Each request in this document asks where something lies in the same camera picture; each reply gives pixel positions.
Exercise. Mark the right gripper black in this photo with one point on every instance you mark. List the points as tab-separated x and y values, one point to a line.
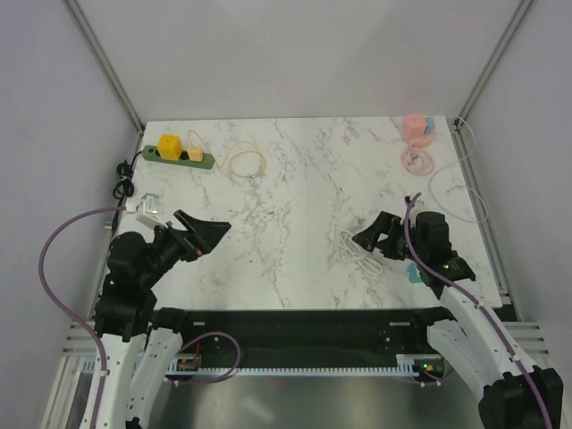
387	223

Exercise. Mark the pink cube socket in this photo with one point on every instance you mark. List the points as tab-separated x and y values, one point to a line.
413	126

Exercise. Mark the teal power strip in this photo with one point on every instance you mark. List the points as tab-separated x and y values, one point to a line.
413	274

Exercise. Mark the green power strip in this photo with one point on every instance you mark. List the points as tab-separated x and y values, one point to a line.
150	153

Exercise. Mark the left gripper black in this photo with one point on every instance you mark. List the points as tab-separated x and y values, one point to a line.
189	239

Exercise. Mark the blue plug adapter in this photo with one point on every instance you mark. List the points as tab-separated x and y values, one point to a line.
429	125

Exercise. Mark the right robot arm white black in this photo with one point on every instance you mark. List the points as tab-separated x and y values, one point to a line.
511	390

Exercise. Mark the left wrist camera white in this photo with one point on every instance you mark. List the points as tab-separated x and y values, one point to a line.
147	210

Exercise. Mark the small orange charger plug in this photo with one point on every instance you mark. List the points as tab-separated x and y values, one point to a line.
195	154

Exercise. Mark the yellow cube socket adapter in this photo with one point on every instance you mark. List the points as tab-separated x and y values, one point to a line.
169	147

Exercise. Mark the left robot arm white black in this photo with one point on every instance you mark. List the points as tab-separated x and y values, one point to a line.
135	343

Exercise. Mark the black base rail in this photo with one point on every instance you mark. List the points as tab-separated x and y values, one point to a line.
303	338

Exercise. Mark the white slotted cable duct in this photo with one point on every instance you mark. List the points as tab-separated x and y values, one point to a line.
405	367

